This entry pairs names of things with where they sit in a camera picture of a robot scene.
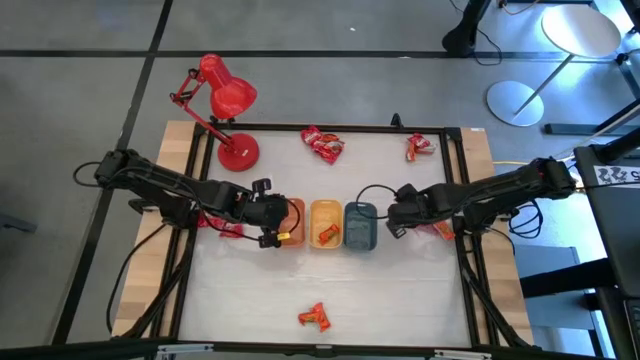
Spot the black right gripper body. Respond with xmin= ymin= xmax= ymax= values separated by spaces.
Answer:
xmin=387 ymin=187 xmax=437 ymax=229

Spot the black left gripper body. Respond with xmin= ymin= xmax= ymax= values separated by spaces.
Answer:
xmin=238 ymin=192 xmax=292 ymax=236

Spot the orange plastic bin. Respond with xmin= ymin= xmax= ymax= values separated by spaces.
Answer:
xmin=275 ymin=197 xmax=308 ymax=249

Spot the teal plastic bin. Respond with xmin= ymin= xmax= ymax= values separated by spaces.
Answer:
xmin=343 ymin=200 xmax=379 ymax=252

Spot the yellow plastic bin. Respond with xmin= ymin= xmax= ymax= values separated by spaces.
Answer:
xmin=308 ymin=198 xmax=345 ymax=251

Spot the dark red candy packet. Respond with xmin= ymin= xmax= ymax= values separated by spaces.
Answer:
xmin=408 ymin=132 xmax=438 ymax=155

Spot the red desk lamp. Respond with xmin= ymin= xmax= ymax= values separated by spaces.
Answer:
xmin=168 ymin=52 xmax=262 ymax=174

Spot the black stand leg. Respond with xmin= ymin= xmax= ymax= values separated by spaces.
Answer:
xmin=441 ymin=0 xmax=494 ymax=59

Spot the black desk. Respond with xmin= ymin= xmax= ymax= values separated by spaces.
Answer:
xmin=573 ymin=142 xmax=640 ymax=301

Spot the white printed marker sheet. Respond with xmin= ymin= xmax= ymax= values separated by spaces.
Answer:
xmin=593 ymin=164 xmax=640 ymax=187

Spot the white round side table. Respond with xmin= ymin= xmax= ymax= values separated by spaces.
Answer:
xmin=486 ymin=3 xmax=624 ymax=128

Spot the grey floor object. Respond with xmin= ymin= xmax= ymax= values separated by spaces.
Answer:
xmin=0 ymin=213 xmax=39 ymax=234

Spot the black keyboard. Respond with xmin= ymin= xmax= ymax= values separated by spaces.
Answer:
xmin=622 ymin=298 xmax=640 ymax=354

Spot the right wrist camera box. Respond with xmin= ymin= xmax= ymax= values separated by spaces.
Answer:
xmin=385 ymin=219 xmax=407 ymax=240

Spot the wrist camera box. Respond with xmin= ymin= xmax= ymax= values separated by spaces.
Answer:
xmin=258 ymin=230 xmax=292 ymax=250
xmin=385 ymin=219 xmax=407 ymax=240

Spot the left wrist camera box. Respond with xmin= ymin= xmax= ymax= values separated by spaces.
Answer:
xmin=258 ymin=230 xmax=292 ymax=250

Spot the black left camera cable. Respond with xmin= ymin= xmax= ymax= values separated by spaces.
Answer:
xmin=197 ymin=197 xmax=303 ymax=244

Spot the black camera cable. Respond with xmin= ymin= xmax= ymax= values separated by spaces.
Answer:
xmin=197 ymin=197 xmax=303 ymax=244
xmin=355 ymin=183 xmax=400 ymax=221

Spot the black right camera cable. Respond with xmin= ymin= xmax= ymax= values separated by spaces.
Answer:
xmin=355 ymin=183 xmax=400 ymax=221

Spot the black aluminium table frame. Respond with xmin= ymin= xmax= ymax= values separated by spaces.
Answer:
xmin=149 ymin=112 xmax=534 ymax=350

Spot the yellow cable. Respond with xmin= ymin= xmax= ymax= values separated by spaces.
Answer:
xmin=492 ymin=152 xmax=581 ymax=167

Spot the black coiled cable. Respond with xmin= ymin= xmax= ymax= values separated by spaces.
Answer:
xmin=507 ymin=198 xmax=545 ymax=240

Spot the silver metal bracket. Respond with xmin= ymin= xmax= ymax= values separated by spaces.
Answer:
xmin=432 ymin=349 xmax=494 ymax=360
xmin=156 ymin=343 xmax=215 ymax=359

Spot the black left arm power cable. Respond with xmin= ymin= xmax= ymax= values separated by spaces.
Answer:
xmin=105 ymin=222 xmax=169 ymax=335

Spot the black overhead frame bar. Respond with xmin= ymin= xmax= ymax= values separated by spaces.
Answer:
xmin=0 ymin=338 xmax=640 ymax=360

